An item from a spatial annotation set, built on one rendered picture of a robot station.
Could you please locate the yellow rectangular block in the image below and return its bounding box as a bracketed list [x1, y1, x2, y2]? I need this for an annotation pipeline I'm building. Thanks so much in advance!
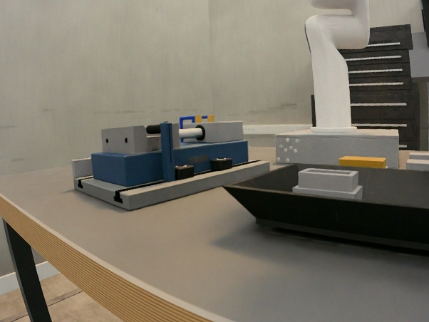
[339, 156, 386, 168]

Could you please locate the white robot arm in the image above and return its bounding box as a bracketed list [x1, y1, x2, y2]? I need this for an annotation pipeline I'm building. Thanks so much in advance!
[305, 0, 370, 133]

